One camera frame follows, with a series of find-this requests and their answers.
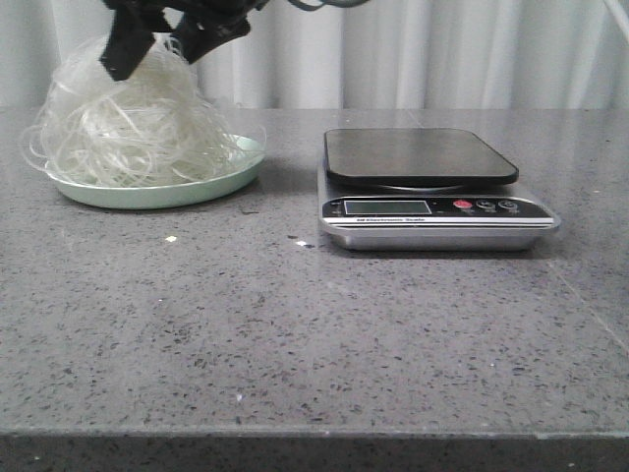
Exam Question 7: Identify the white translucent vermicelli bundle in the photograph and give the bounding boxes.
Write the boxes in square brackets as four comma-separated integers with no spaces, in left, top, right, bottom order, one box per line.
[20,34,264,188]

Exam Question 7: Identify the grey cable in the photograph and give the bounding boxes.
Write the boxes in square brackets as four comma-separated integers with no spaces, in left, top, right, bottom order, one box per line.
[284,0,371,11]

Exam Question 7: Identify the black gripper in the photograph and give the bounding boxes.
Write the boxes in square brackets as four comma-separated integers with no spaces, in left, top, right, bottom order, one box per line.
[99,0,267,82]

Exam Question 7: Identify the black silver kitchen scale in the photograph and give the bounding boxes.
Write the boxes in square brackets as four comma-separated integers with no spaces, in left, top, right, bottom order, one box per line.
[317,128,560,251]

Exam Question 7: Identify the white pleated curtain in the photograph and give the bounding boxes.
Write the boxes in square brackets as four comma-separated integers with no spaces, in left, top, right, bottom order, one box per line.
[0,0,629,111]

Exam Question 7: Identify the light green round plate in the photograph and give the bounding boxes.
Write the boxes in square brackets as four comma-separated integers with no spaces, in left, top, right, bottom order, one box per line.
[45,135,265,209]

